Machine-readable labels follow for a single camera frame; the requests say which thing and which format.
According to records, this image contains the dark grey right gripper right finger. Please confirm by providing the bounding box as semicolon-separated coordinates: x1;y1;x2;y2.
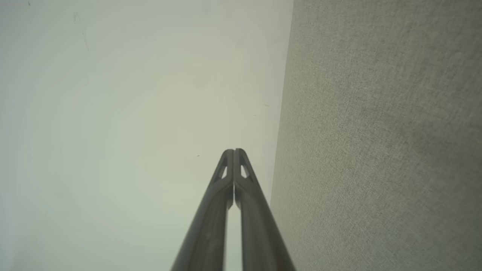
233;148;296;271

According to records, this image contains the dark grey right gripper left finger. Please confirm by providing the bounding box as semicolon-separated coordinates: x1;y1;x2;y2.
171;149;235;271

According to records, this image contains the grey fabric sofa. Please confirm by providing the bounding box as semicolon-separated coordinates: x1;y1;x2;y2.
269;0;482;271

